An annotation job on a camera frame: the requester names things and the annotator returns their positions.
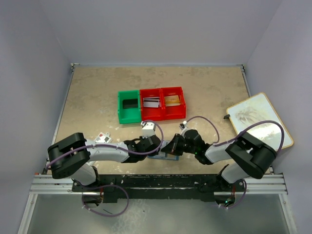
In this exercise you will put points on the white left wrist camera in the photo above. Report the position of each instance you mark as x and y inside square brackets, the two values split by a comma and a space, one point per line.
[148, 129]

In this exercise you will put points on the white plastic card packet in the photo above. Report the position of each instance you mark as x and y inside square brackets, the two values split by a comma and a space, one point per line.
[103, 138]

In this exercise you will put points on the blue leather card holder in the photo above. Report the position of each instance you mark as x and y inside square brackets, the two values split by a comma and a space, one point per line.
[162, 155]

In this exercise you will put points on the gold card in bin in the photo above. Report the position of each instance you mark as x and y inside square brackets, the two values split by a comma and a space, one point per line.
[173, 100]

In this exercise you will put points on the aluminium frame rail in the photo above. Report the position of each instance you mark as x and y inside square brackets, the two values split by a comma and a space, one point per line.
[269, 184]

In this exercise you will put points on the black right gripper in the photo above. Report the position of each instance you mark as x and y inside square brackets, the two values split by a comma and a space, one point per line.
[172, 147]

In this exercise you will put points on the red bin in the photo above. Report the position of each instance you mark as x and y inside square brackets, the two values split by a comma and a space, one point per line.
[174, 112]
[151, 113]

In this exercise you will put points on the black card in bin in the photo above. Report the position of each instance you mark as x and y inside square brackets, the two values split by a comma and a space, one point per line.
[130, 103]

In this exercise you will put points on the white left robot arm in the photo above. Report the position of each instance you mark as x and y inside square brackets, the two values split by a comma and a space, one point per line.
[70, 156]

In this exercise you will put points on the green bin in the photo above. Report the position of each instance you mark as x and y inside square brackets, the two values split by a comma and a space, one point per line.
[129, 109]

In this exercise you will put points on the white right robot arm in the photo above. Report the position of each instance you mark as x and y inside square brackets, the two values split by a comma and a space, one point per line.
[252, 157]

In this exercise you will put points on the red bin middle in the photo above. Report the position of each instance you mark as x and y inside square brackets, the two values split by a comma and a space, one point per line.
[151, 113]

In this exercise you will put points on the red bin right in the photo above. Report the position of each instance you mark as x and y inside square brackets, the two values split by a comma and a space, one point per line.
[174, 112]

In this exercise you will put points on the silver card in bin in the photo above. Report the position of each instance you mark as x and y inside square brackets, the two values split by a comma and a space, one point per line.
[151, 102]

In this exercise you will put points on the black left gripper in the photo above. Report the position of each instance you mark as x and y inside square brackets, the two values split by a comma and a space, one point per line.
[141, 138]

